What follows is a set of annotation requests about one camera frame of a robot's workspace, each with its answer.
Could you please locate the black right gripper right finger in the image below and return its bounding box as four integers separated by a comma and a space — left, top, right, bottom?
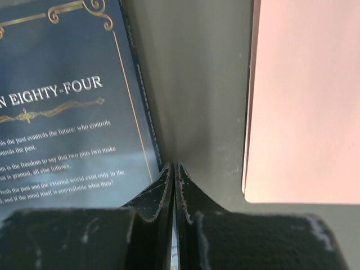
174, 164, 348, 269

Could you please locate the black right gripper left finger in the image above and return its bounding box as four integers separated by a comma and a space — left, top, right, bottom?
1, 163, 174, 269

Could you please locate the dark blue paperback book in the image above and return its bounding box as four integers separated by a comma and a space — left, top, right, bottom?
1, 1, 165, 224

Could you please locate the pink board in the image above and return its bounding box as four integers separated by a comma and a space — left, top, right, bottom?
242, 1, 359, 205

